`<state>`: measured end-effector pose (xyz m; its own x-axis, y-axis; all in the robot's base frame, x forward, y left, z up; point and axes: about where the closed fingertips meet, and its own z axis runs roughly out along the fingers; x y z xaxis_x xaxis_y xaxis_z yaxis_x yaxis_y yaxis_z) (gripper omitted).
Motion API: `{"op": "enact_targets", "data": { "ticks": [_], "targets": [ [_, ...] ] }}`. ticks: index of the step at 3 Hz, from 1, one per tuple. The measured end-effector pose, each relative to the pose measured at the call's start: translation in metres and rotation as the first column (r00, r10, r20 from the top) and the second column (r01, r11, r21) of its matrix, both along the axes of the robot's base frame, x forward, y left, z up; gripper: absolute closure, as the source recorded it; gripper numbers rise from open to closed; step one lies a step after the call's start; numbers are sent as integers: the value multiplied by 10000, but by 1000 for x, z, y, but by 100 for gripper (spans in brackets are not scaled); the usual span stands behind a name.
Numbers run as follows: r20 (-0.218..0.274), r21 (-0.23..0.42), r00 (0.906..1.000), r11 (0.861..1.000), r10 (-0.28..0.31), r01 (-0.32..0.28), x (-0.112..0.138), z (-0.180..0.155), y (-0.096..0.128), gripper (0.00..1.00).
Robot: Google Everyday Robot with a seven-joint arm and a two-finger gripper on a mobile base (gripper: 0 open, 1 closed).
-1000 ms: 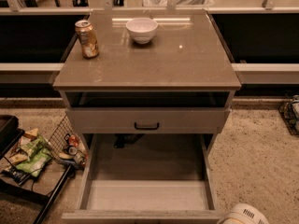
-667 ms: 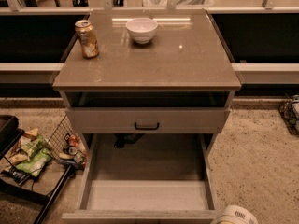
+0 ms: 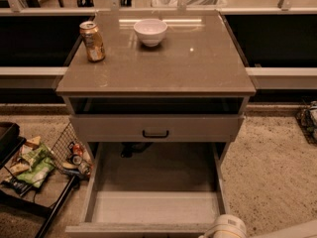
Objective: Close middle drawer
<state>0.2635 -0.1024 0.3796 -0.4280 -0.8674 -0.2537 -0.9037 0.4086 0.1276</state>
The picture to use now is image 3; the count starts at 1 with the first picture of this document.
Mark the red soda can in basket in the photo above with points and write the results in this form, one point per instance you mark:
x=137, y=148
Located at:
x=77, y=150

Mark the green snack bag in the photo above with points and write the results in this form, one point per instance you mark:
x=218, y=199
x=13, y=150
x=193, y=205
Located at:
x=40, y=165

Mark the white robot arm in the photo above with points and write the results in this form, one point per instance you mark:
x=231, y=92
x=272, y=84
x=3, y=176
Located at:
x=303, y=230

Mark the grey drawer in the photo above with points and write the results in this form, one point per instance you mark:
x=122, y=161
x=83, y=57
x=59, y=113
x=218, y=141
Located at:
x=170, y=190
x=156, y=128

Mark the white ceramic bowl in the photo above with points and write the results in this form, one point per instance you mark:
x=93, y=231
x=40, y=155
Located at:
x=150, y=32

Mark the gold soda can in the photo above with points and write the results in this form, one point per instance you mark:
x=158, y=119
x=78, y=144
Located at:
x=92, y=39

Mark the blue snack bag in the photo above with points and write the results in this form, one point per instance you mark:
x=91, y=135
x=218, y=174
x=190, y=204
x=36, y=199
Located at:
x=19, y=186

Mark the black wire basket right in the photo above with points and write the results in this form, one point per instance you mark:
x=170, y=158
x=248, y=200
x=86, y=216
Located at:
x=307, y=121

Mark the black wire basket left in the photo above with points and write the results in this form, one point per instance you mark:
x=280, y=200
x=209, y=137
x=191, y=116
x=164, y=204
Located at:
x=65, y=161

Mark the black wire basket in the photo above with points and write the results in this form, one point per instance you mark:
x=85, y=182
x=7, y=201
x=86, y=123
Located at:
x=307, y=121
x=65, y=161

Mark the grey drawer cabinet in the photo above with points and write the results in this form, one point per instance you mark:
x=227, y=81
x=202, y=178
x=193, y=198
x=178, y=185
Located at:
x=195, y=70

